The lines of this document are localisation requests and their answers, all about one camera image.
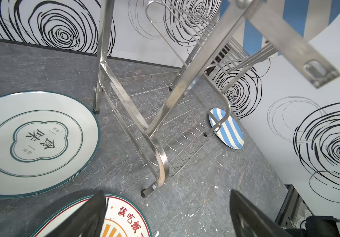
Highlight white plate green clover outline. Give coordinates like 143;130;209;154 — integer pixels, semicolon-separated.
0;91;101;198

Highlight stainless steel dish rack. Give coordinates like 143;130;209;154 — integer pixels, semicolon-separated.
93;1;340;197

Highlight far blue striped plate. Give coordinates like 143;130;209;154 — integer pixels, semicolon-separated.
209;108;244;150

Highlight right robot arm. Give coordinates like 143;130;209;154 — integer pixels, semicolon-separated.
282;216;340;237

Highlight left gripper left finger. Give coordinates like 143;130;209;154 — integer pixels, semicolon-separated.
47;191;109;237

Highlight orange sunburst plate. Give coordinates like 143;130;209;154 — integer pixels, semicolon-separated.
31;194;152;237

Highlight blue white striped plate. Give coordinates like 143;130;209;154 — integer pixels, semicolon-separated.
234;0;340;55

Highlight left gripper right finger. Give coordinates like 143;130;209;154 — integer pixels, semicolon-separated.
230;189;290;237

